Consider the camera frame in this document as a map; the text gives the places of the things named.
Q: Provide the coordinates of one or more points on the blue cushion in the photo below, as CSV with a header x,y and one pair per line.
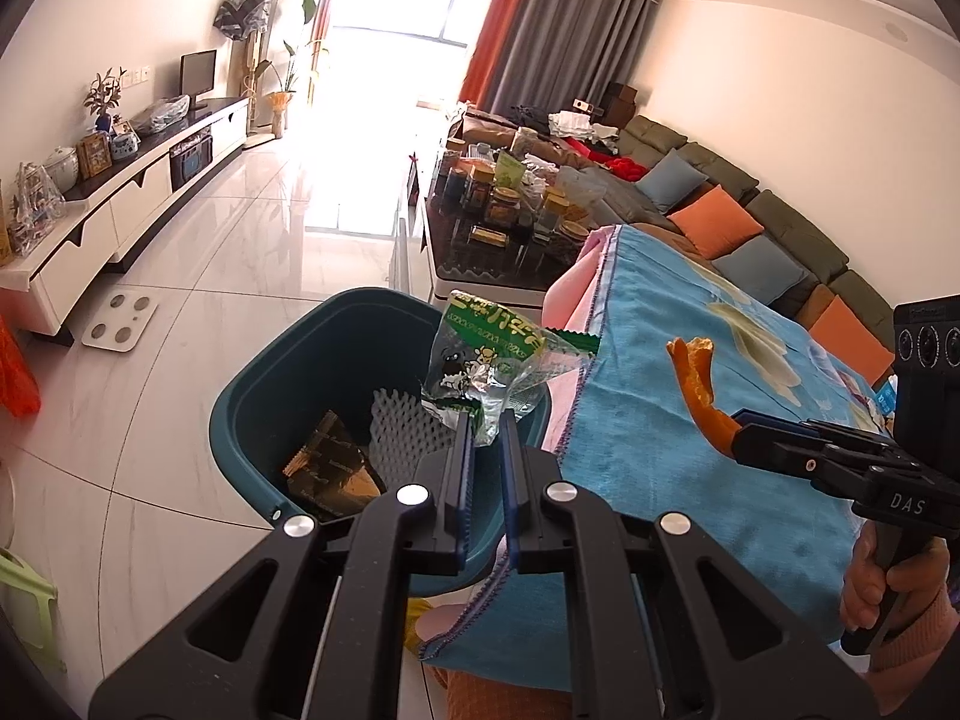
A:
x,y
761,271
671,181

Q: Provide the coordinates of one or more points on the standing fan with printed cover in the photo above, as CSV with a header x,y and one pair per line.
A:
x,y
241,11

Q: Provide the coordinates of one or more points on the large window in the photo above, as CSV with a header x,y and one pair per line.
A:
x,y
420,0

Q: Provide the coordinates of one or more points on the green and brown sofa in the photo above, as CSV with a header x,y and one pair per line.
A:
x,y
780,217

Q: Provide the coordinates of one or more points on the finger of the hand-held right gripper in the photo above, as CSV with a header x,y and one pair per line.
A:
x,y
795,454
761,418

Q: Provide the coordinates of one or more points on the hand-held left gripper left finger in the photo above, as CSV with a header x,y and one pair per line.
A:
x,y
461,487

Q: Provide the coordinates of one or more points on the white lidded jar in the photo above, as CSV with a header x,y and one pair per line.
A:
x,y
61,169

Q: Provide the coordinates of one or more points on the pile of white clothes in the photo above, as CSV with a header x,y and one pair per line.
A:
x,y
574,124

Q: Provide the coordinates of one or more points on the white bathroom scale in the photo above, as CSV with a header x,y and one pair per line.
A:
x,y
120,321

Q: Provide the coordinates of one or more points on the orange peel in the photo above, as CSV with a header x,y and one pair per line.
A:
x,y
697,390

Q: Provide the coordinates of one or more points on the tall leafy plant in vase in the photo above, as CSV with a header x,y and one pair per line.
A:
x,y
281,101

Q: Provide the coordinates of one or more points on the shiny gold snack packet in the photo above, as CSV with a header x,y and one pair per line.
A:
x,y
330,465

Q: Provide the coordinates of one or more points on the wooden picture frame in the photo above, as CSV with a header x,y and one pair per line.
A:
x,y
95,156

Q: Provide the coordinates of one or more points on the white and black tv cabinet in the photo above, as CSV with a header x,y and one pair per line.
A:
x,y
142,187

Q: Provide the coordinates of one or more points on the green canister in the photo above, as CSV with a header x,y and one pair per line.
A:
x,y
510,171

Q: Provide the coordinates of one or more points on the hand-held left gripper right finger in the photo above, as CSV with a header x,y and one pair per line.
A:
x,y
510,487

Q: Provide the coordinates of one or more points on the green plastic stool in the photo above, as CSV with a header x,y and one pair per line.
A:
x,y
26,600

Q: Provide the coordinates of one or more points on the blue and white porcelain jar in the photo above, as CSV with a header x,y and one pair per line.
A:
x,y
125,141

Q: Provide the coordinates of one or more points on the pink blanket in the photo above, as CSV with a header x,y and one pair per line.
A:
x,y
570,292

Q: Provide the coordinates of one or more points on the plastic wrapped bundle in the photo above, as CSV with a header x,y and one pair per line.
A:
x,y
161,111

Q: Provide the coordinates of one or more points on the white foam fruit net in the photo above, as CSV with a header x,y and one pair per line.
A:
x,y
405,435

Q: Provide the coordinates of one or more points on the dark coffee table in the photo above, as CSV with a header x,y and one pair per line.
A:
x,y
480,270

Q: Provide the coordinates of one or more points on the group of glass jars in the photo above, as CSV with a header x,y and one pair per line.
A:
x,y
495,202

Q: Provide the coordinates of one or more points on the teal plastic bin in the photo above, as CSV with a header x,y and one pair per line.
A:
x,y
300,360

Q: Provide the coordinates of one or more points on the wall outlet plate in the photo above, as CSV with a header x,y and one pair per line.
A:
x,y
139,75

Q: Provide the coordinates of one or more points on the white standing air conditioner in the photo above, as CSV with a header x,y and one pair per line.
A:
x,y
289,22

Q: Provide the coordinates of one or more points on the ornament in clear bag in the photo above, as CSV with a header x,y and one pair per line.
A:
x,y
34,206

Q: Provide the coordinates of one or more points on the person's right hand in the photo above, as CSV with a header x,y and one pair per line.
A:
x,y
862,585

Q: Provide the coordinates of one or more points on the black bag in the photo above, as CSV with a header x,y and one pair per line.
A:
x,y
530,114

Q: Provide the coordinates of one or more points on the brown paper bag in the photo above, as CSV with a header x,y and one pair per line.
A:
x,y
581,187

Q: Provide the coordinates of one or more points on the blue floral tablecloth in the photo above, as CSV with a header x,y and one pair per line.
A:
x,y
645,435

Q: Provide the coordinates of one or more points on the small wooden box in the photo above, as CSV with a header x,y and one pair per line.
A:
x,y
586,106

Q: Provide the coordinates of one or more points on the stack of brown boxes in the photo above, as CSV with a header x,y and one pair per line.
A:
x,y
621,103

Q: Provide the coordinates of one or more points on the plant in blue vase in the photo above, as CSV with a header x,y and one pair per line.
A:
x,y
103,94

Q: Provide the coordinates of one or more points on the clear green-edged snack wrapper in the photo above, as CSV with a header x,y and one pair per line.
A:
x,y
480,360

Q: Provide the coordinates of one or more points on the red cloth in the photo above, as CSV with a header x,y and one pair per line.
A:
x,y
607,161

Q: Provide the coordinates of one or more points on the recessed ceiling spotlight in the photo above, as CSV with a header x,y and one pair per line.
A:
x,y
896,31

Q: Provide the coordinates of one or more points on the black monitor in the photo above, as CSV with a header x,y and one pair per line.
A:
x,y
199,75

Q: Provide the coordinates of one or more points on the orange knit cloth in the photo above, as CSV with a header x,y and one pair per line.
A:
x,y
502,697

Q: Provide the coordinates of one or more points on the person's right forearm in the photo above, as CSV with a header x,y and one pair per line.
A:
x,y
922,652

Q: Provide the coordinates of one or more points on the orange plastic bag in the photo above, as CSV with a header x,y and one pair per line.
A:
x,y
16,375

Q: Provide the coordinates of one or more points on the orange cushion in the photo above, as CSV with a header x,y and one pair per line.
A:
x,y
851,337
716,223

